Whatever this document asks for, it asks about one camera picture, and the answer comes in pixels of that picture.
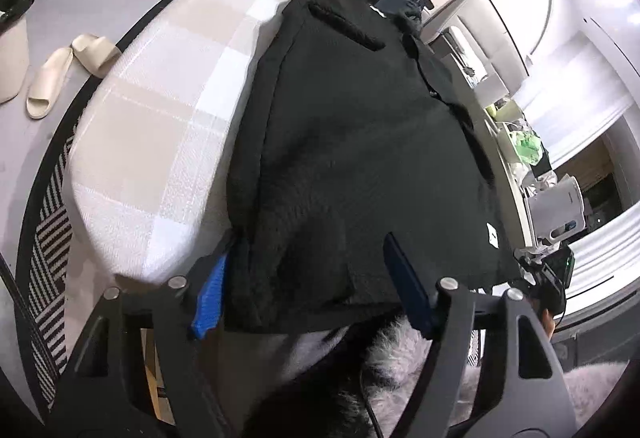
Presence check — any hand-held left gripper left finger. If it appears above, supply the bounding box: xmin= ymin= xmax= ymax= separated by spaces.
xmin=50 ymin=252 xmax=236 ymax=438

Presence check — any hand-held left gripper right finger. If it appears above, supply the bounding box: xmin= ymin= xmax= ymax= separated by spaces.
xmin=382 ymin=232 xmax=573 ymax=438

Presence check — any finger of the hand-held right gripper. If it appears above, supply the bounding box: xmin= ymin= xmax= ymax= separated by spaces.
xmin=515 ymin=248 xmax=548 ymax=271

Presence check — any black shirt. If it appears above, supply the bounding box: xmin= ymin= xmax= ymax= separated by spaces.
xmin=225 ymin=0 xmax=526 ymax=334

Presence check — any white electric kettle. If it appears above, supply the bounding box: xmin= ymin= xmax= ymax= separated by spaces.
xmin=525 ymin=175 xmax=586 ymax=246

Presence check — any beige bedside ledge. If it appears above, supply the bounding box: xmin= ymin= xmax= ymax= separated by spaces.
xmin=470 ymin=82 xmax=533 ymax=249

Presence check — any grey furry garment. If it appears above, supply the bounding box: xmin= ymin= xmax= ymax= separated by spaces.
xmin=250 ymin=318 xmax=631 ymax=438

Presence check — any green plastic bag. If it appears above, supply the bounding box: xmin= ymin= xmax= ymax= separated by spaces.
xmin=507 ymin=128 xmax=543 ymax=166

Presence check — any black and white striped rug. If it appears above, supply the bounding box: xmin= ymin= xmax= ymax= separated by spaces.
xmin=14 ymin=0 xmax=251 ymax=411

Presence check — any white curtain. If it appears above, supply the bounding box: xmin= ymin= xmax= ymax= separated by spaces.
xmin=512 ymin=30 xmax=640 ymax=326

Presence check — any white paper roll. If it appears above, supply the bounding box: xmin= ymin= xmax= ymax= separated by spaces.
xmin=477 ymin=70 xmax=508 ymax=101

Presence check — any bed with plaid sheet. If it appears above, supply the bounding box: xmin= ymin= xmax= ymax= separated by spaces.
xmin=62 ymin=0 xmax=501 ymax=291

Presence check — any beige padded headboard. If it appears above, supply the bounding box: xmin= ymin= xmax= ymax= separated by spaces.
xmin=422 ymin=0 xmax=526 ymax=83

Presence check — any beige slipper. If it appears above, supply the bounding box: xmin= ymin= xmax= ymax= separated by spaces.
xmin=26 ymin=46 xmax=75 ymax=120
xmin=0 ymin=12 xmax=30 ymax=104
xmin=71 ymin=34 xmax=123 ymax=79

